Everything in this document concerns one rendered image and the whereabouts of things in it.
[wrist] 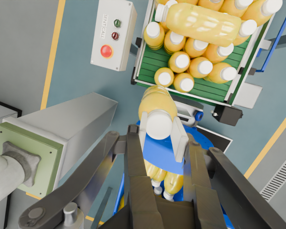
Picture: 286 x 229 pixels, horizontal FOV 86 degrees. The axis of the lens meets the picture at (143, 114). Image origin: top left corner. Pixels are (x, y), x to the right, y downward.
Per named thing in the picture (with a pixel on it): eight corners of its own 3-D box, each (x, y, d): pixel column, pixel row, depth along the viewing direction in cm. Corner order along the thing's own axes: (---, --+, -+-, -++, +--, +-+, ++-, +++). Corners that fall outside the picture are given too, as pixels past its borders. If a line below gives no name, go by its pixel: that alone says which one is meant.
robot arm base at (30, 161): (-2, 177, 76) (-15, 185, 70) (5, 140, 70) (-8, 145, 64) (32, 192, 76) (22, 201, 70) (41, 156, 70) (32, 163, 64)
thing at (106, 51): (100, 56, 49) (99, 55, 48) (102, 44, 48) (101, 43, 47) (111, 58, 49) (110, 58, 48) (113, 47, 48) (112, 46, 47)
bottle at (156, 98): (142, 110, 42) (134, 141, 24) (143, 84, 40) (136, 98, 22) (168, 112, 42) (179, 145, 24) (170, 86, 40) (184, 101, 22)
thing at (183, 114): (163, 107, 69) (164, 116, 58) (165, 102, 69) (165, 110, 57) (184, 113, 69) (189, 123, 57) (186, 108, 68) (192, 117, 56)
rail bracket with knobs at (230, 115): (206, 113, 71) (214, 121, 61) (212, 99, 69) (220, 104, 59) (227, 119, 71) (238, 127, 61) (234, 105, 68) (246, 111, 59)
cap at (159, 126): (145, 132, 24) (144, 137, 22) (146, 109, 23) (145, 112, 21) (170, 134, 24) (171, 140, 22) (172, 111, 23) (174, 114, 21)
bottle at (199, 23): (223, 53, 42) (158, 34, 43) (225, 34, 44) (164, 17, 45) (239, 31, 35) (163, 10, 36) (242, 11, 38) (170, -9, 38)
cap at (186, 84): (194, 80, 49) (195, 81, 48) (189, 92, 51) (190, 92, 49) (182, 76, 49) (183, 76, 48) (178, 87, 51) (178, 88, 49)
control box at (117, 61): (101, 64, 60) (89, 63, 50) (110, 6, 54) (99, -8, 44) (125, 71, 60) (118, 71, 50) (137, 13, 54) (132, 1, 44)
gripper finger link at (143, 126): (141, 156, 16) (135, 155, 16) (144, 130, 23) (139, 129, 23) (146, 131, 15) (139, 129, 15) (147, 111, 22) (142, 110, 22)
